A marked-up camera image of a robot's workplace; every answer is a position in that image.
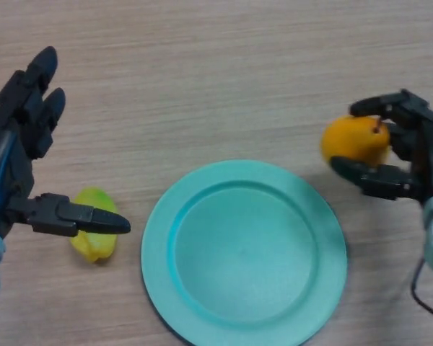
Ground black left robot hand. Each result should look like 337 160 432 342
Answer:
0 45 132 239

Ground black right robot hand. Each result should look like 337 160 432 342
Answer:
330 89 433 208

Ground yellow orange pear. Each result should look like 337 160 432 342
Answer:
320 115 391 169

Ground green round plate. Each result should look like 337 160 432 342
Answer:
140 159 348 346

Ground yellow green starfruit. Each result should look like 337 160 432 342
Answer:
70 185 118 264

